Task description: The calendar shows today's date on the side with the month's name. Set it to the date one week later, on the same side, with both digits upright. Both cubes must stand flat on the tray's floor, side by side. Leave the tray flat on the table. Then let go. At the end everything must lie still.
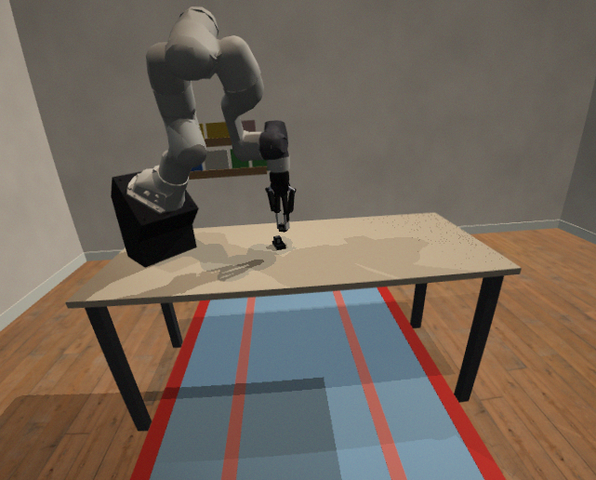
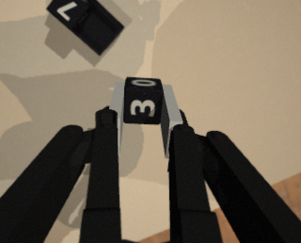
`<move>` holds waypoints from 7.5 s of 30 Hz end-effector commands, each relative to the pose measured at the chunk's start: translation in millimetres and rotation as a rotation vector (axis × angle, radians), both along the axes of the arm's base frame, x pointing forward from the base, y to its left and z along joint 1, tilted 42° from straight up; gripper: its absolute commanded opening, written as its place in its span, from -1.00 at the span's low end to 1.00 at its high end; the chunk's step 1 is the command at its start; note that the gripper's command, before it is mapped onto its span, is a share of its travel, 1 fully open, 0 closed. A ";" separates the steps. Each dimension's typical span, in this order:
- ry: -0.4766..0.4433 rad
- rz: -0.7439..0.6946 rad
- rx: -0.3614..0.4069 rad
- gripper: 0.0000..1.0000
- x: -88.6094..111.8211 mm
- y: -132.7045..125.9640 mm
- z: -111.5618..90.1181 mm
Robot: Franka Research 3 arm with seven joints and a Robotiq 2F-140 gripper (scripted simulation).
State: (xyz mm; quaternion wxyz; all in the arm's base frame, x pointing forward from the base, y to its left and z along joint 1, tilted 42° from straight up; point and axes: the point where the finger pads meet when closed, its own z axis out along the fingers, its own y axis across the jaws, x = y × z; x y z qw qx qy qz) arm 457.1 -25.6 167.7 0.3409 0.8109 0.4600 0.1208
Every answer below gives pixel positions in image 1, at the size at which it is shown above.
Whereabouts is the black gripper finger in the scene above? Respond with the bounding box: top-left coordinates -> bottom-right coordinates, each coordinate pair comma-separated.
265,186 -> 282,229
279,186 -> 296,230

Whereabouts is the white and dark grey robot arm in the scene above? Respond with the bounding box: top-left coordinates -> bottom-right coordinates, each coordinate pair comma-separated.
126,7 -> 290,214

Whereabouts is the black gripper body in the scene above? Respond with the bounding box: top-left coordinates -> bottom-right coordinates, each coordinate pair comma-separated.
270,171 -> 290,195

